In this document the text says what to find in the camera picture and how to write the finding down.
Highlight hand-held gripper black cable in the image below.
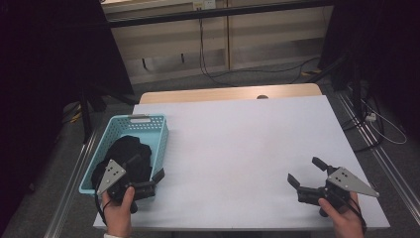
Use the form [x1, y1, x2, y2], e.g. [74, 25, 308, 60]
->
[94, 190, 113, 228]
[333, 187, 368, 234]

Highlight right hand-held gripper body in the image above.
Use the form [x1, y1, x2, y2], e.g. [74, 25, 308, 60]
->
[296, 167, 380, 217]

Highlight left hand-held gripper black cable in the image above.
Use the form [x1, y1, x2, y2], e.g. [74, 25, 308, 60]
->
[94, 190, 113, 228]

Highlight black stand leg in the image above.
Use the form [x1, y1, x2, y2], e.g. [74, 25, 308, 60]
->
[305, 54, 365, 113]
[78, 85, 140, 145]

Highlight light blue plastic basket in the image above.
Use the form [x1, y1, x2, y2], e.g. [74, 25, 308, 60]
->
[78, 113, 170, 196]

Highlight white wall socket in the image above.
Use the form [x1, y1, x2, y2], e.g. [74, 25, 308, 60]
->
[192, 0, 216, 10]

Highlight white floor cable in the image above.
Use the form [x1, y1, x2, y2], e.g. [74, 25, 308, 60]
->
[360, 98, 408, 146]

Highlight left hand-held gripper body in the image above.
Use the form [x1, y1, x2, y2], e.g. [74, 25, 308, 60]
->
[97, 159, 157, 214]

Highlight person's right hand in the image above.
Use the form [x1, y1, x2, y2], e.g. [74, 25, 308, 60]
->
[318, 191, 366, 238]

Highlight white table cover sheet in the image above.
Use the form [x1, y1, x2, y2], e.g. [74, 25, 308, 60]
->
[93, 94, 390, 231]

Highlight black hanging wall cable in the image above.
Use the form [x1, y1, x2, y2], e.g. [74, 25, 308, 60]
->
[197, 18, 321, 88]

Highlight black floor cable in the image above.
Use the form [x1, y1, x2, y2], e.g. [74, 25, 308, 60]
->
[341, 95, 386, 154]

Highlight black curtain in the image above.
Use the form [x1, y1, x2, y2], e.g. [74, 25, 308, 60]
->
[318, 0, 420, 140]
[0, 0, 135, 229]

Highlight person's left hand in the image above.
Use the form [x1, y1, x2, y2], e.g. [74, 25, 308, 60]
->
[101, 186, 137, 237]

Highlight black horizontal bar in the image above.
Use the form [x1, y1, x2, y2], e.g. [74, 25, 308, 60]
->
[107, 0, 335, 29]

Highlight yellow floor cable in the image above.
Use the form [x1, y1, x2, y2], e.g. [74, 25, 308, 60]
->
[67, 110, 83, 124]

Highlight right hand-held gripper black cable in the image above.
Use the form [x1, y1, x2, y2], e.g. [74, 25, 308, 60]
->
[333, 187, 368, 234]

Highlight black shorts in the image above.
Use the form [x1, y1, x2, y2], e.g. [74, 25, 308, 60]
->
[90, 135, 154, 190]

